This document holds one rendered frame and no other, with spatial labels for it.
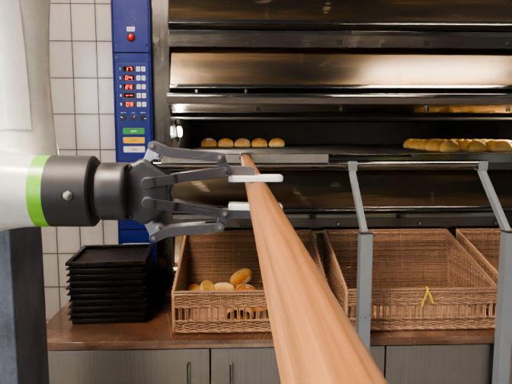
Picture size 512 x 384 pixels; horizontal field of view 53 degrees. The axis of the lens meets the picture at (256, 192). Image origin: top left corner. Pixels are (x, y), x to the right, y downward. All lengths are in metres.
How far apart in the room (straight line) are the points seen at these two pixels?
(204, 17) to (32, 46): 1.46
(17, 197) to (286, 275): 0.49
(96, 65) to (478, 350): 1.83
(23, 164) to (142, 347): 1.23
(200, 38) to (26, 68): 1.47
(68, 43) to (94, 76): 0.17
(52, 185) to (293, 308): 0.50
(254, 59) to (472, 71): 0.94
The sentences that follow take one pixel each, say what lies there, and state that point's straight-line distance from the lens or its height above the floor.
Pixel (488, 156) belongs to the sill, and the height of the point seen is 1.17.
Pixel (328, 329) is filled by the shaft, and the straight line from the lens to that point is 0.17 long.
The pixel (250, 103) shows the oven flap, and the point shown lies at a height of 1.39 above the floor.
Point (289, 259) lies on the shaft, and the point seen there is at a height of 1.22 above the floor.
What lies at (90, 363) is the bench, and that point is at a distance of 1.89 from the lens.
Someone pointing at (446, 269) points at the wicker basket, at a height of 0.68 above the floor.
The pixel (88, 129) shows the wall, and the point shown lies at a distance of 2.28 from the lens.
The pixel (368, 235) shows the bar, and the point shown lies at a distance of 1.69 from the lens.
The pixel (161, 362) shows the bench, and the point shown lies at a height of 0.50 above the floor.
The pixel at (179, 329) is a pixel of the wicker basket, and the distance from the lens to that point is 1.85.
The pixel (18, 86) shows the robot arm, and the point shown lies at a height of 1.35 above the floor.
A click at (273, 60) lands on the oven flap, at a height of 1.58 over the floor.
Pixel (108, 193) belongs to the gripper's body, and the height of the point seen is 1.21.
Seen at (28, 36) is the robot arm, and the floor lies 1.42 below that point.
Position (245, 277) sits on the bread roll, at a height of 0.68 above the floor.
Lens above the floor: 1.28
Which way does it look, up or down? 7 degrees down
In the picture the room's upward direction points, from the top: straight up
